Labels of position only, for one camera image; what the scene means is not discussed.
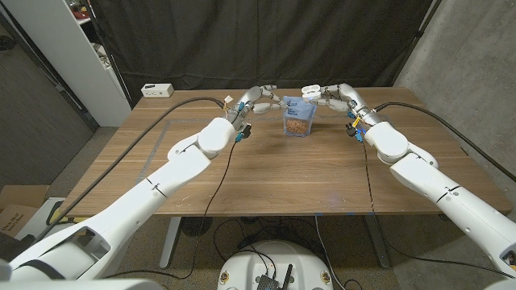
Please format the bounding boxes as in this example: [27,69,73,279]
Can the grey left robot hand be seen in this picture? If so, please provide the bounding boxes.
[225,84,287,130]

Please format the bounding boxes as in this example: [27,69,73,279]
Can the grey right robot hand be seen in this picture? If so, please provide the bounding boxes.
[312,83,382,126]

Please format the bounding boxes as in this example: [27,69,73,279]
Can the white airpods case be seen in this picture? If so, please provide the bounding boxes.
[301,84,323,102]

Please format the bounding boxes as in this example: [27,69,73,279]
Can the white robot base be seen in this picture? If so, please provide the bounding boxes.
[216,240,335,290]

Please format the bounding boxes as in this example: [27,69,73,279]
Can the blue almond food bag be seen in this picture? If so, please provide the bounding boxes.
[282,95,318,139]

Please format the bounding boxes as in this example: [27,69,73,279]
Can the black backdrop curtain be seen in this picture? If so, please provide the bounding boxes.
[89,0,435,108]

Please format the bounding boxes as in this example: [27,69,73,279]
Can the black backdrop stand pole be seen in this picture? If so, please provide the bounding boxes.
[391,0,443,89]
[84,0,134,108]

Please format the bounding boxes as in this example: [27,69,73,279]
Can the white power strip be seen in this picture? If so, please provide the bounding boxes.
[140,83,175,98]

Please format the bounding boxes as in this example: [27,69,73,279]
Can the round black floor fan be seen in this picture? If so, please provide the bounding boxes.
[180,216,214,238]

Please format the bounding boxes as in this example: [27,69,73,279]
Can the grey table leg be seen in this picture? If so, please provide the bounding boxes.
[362,215,392,270]

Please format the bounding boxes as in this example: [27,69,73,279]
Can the white table leg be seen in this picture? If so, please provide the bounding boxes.
[159,216,182,270]

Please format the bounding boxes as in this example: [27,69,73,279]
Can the black antenna module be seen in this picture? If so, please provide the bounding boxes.
[256,263,294,290]

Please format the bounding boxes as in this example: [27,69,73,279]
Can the white shelf cabinet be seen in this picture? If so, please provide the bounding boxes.
[0,0,132,128]

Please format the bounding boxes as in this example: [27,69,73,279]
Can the brown cardboard box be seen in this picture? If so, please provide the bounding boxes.
[0,184,50,238]

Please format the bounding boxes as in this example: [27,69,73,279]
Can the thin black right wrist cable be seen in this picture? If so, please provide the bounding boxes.
[360,140,516,280]

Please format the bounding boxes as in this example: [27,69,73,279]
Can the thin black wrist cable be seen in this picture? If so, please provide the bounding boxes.
[102,140,239,280]
[360,140,516,280]

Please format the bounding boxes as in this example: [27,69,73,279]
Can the thin black left wrist cable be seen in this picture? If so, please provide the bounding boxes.
[102,140,239,280]

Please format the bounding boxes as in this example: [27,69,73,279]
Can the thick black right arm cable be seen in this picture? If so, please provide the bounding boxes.
[372,101,516,182]

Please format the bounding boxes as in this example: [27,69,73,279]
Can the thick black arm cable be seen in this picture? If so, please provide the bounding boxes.
[372,101,516,182]
[31,97,227,245]

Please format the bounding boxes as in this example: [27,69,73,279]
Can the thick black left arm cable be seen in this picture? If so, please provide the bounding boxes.
[31,97,227,245]

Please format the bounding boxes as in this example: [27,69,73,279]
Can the black floor cable tangle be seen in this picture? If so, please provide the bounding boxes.
[212,217,319,267]

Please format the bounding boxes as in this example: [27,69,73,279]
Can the grey floor cable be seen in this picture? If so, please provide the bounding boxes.
[314,215,347,290]

